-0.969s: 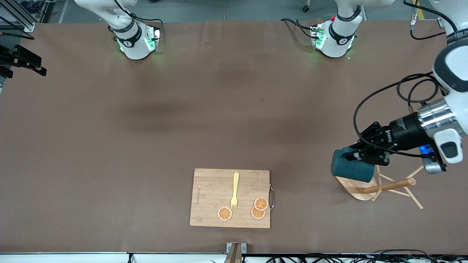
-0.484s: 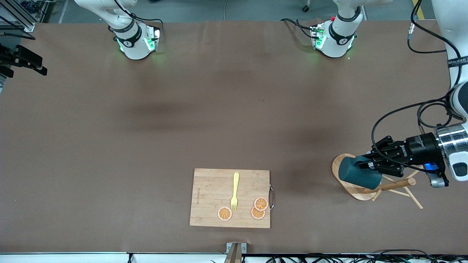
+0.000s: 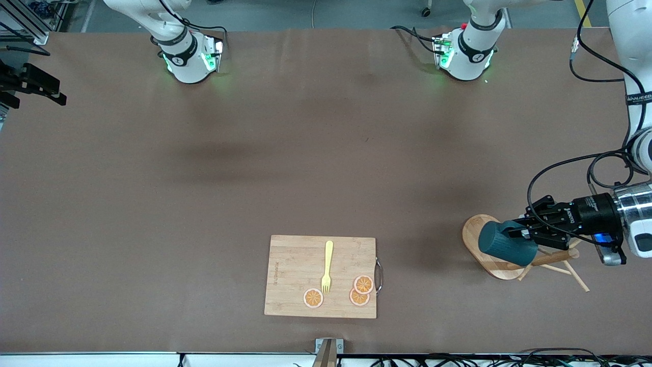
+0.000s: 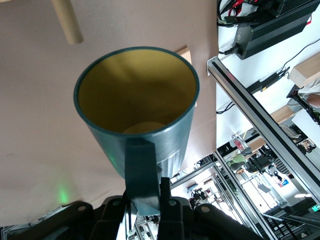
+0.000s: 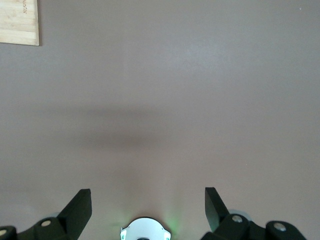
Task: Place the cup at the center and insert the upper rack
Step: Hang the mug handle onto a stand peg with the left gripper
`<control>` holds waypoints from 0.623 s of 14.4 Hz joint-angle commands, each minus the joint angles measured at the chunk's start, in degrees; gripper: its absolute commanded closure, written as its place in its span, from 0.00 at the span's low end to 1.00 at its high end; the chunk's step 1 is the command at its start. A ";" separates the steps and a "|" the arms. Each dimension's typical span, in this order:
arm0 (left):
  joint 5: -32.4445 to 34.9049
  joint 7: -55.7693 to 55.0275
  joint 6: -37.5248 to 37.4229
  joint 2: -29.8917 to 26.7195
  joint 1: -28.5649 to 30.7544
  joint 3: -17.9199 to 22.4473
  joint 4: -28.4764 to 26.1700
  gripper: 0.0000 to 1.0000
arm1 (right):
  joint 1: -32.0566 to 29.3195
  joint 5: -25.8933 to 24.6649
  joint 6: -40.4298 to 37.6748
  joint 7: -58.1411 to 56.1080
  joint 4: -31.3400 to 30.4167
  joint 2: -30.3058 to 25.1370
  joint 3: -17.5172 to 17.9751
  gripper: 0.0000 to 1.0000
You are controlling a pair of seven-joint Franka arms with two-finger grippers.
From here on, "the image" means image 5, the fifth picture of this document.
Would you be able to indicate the bamboo cutting board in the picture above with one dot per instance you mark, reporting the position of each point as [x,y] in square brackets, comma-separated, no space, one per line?
[17,22]

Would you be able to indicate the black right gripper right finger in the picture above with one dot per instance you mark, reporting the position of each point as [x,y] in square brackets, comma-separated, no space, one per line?
[220,220]

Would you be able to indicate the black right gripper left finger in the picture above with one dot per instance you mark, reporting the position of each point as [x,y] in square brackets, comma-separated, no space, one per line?
[72,217]

